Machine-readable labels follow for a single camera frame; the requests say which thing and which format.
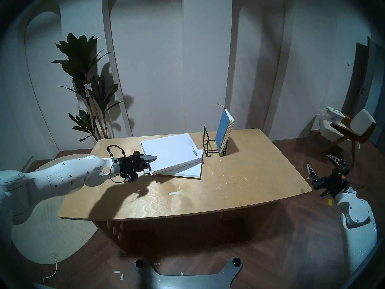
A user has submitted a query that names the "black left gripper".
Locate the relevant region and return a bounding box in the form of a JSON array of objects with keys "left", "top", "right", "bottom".
[{"left": 117, "top": 151, "right": 158, "bottom": 176}]

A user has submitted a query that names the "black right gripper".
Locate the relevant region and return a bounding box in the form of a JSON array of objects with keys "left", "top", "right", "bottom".
[{"left": 307, "top": 154, "right": 351, "bottom": 197}]

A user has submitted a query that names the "thick white hardcover book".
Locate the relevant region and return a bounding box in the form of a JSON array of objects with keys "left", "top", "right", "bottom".
[{"left": 140, "top": 133, "right": 202, "bottom": 175}]

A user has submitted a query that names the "thin white paperback book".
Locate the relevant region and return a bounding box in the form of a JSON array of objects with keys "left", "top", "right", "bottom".
[{"left": 144, "top": 149, "right": 204, "bottom": 179}]

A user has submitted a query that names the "wooden armchair with white cushions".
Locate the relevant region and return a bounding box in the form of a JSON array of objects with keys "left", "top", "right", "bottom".
[{"left": 314, "top": 109, "right": 376, "bottom": 167}]

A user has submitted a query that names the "blue notebook with ribbon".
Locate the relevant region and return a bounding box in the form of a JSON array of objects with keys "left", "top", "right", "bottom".
[{"left": 215, "top": 104, "right": 235, "bottom": 156}]

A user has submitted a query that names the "dark brown door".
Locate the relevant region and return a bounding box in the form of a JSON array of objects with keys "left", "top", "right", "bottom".
[{"left": 341, "top": 36, "right": 385, "bottom": 153}]

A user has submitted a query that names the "tall green potted plant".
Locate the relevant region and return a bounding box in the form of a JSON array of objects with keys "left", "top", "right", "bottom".
[{"left": 51, "top": 33, "right": 124, "bottom": 142}]

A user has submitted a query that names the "round beige rug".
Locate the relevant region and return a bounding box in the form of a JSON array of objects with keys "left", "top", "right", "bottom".
[{"left": 8, "top": 154, "right": 100, "bottom": 265}]

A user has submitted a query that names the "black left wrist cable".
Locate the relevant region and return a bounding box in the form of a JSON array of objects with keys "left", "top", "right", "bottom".
[{"left": 107, "top": 144, "right": 127, "bottom": 184}]

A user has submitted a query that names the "black wire book stand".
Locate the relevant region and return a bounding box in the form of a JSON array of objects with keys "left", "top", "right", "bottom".
[{"left": 203, "top": 126, "right": 228, "bottom": 157}]

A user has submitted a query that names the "grey metal robot base plate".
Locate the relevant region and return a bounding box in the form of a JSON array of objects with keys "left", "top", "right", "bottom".
[{"left": 134, "top": 257, "right": 243, "bottom": 289}]

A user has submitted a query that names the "white floor cable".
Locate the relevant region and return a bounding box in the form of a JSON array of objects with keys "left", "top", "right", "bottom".
[{"left": 43, "top": 257, "right": 57, "bottom": 287}]

